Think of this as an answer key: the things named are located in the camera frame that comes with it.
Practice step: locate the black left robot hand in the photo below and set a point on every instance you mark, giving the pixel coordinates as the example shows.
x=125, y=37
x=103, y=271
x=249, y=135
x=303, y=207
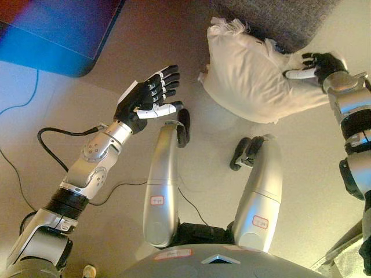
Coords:
x=145, y=98

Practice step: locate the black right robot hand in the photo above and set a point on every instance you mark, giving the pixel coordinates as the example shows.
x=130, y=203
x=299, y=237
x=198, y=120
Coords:
x=327, y=65

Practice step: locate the white pillow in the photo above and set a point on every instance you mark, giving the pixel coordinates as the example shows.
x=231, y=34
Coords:
x=249, y=78

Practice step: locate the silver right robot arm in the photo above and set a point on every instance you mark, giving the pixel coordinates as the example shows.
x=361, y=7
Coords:
x=353, y=124

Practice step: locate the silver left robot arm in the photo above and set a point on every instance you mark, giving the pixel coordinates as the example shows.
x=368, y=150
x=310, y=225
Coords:
x=84, y=162

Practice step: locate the grey fabric armchair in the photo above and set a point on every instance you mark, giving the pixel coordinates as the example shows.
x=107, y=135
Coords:
x=278, y=20

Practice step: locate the silver left robot leg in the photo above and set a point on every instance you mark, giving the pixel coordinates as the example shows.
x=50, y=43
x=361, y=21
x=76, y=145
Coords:
x=162, y=179

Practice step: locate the silver robot leg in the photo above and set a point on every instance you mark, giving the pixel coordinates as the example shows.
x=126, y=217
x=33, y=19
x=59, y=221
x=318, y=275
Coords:
x=162, y=179
x=261, y=197

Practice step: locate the dark glossy cabinet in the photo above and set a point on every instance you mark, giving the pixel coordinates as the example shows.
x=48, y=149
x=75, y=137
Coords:
x=58, y=32

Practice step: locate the silver right robot leg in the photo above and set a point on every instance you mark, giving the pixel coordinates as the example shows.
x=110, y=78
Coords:
x=261, y=197

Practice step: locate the small beige object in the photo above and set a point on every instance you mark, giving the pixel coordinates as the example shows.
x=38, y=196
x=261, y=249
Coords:
x=89, y=271

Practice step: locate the grey robot torso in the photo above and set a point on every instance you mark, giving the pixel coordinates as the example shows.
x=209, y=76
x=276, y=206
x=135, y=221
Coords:
x=220, y=265

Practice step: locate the white duvet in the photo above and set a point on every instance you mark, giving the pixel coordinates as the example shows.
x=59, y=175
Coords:
x=350, y=263

